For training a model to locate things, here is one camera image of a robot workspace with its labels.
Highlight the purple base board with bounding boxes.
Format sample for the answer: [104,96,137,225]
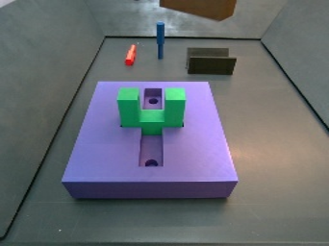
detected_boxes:
[61,82,238,199]

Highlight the green U-shaped block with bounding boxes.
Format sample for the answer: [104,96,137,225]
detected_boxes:
[116,87,185,135]

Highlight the red small peg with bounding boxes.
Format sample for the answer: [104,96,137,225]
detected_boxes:
[124,44,136,65]

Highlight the blue cylindrical peg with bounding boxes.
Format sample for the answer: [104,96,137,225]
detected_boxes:
[156,21,164,60]

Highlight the black angle bracket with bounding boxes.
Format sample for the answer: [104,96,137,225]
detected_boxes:
[185,47,236,75]

